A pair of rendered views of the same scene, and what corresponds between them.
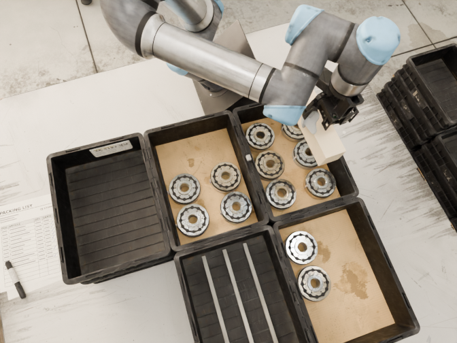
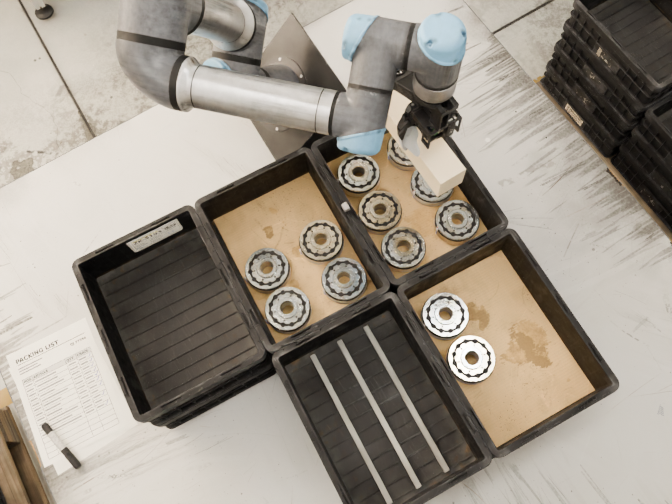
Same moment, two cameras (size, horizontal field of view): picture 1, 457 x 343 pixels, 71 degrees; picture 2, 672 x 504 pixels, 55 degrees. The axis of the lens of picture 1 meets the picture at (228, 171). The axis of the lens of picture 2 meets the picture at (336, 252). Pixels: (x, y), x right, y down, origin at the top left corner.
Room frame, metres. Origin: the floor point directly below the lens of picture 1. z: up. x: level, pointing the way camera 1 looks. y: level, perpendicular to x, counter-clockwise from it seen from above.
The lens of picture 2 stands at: (-0.19, -0.07, 2.26)
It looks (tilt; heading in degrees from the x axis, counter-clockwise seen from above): 70 degrees down; 5
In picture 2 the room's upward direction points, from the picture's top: 8 degrees counter-clockwise
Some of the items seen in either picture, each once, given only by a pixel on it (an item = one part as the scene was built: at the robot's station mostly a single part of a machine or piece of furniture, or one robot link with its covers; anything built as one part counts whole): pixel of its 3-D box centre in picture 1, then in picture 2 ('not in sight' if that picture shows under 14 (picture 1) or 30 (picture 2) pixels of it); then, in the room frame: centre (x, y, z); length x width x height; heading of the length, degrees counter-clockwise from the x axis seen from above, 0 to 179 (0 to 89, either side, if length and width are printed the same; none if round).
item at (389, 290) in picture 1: (335, 275); (498, 342); (0.08, -0.37, 0.87); 0.40 x 0.30 x 0.11; 26
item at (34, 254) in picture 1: (29, 242); (66, 392); (0.04, 0.65, 0.70); 0.33 x 0.23 x 0.01; 29
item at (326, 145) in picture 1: (313, 121); (418, 139); (0.47, -0.21, 1.08); 0.24 x 0.06 x 0.06; 29
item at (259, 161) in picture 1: (269, 164); (379, 210); (0.40, -0.14, 0.86); 0.10 x 0.10 x 0.01
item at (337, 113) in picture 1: (338, 101); (433, 108); (0.44, -0.23, 1.23); 0.09 x 0.08 x 0.12; 29
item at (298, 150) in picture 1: (309, 152); (432, 181); (0.47, -0.27, 0.86); 0.10 x 0.10 x 0.01
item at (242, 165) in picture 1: (204, 181); (292, 253); (0.31, 0.07, 0.87); 0.40 x 0.30 x 0.11; 26
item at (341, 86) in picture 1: (351, 77); (436, 79); (0.45, -0.23, 1.31); 0.08 x 0.08 x 0.05
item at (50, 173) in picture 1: (107, 203); (167, 308); (0.18, 0.34, 0.92); 0.40 x 0.30 x 0.02; 26
